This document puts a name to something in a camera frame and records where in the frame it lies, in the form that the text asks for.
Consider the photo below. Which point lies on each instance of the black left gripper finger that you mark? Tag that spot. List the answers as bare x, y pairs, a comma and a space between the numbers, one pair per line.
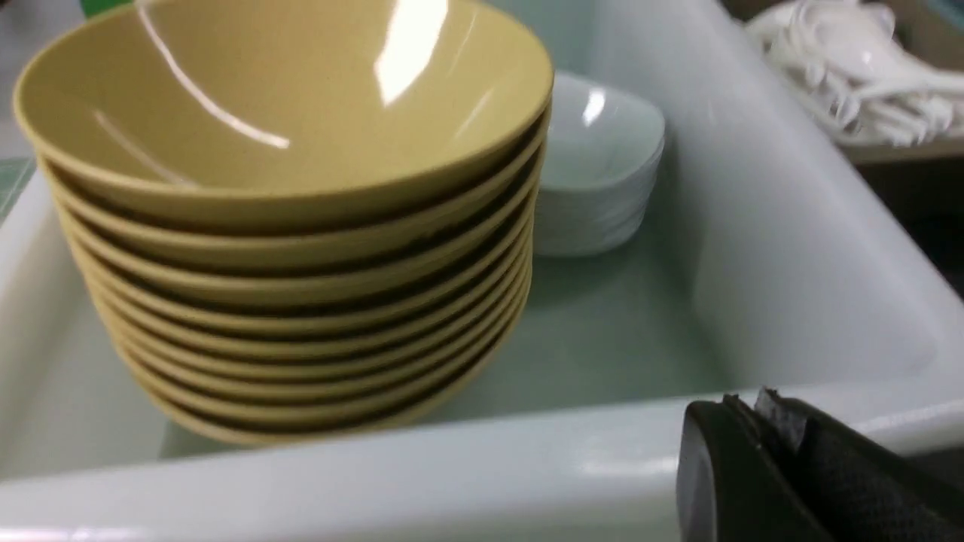
783, 470

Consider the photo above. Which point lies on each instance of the yellow noodle bowl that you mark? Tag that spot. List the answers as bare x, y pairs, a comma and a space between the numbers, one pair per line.
262, 116

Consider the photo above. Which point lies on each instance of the large white plastic tub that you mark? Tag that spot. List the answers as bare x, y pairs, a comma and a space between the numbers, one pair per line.
765, 259

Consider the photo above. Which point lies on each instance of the black plastic serving tray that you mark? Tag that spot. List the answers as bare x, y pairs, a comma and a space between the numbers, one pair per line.
926, 197

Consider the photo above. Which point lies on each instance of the stack of white dishes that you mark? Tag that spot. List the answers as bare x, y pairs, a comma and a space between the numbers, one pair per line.
604, 151

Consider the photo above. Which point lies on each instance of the pile of white spoons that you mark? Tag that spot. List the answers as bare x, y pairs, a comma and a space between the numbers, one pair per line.
841, 61

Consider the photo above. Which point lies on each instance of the olive plastic spoon bin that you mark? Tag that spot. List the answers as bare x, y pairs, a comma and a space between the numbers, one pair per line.
931, 31

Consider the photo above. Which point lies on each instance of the stack of yellow bowls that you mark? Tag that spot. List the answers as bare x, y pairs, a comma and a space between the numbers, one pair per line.
273, 376

